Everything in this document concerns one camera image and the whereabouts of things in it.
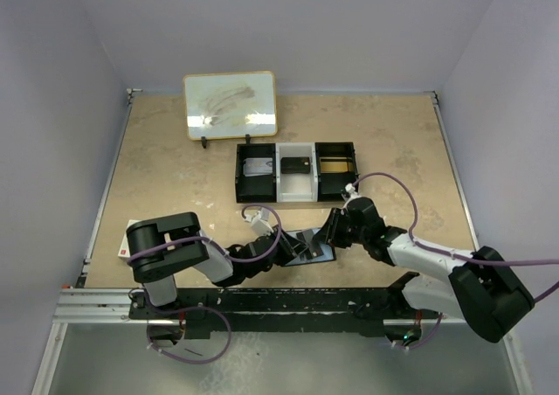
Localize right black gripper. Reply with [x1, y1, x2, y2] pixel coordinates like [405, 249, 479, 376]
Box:
[313, 208, 368, 249]

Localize black leather card holder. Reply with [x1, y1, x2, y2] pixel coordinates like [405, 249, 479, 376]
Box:
[283, 228, 336, 267]

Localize black VIP card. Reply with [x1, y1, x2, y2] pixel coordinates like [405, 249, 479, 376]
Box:
[296, 229, 323, 261]

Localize black white card sorting tray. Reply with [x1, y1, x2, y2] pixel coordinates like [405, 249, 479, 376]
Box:
[235, 142, 359, 204]

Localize white board with yellow rim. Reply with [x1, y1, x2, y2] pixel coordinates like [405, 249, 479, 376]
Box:
[183, 71, 278, 142]

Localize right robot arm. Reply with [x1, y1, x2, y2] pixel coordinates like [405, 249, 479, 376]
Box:
[315, 197, 535, 343]

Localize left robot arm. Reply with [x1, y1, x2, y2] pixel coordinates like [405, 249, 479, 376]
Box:
[126, 204, 309, 318]

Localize gold cards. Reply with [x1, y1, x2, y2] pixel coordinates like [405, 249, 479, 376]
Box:
[319, 156, 355, 174]

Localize black VIP cards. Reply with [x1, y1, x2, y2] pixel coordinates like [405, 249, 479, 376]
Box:
[280, 156, 312, 175]

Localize silver VIP cards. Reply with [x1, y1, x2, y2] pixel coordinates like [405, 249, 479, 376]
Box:
[243, 157, 275, 177]

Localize small white green box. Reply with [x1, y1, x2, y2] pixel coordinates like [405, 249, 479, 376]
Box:
[117, 234, 130, 260]

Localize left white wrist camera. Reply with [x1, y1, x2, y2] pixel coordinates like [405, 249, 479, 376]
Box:
[241, 207, 273, 236]

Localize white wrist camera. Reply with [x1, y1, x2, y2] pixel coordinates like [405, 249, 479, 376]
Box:
[342, 183, 360, 205]
[241, 207, 273, 236]

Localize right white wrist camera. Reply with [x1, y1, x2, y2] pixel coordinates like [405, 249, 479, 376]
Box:
[342, 183, 360, 205]

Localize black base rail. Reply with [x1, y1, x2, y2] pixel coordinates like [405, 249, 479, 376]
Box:
[129, 286, 419, 340]

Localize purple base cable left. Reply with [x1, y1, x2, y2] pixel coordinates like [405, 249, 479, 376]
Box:
[146, 307, 231, 364]

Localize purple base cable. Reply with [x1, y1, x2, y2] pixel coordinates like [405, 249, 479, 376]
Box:
[390, 314, 445, 351]
[146, 307, 231, 364]

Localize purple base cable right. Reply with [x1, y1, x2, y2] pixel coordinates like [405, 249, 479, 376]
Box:
[390, 314, 445, 351]

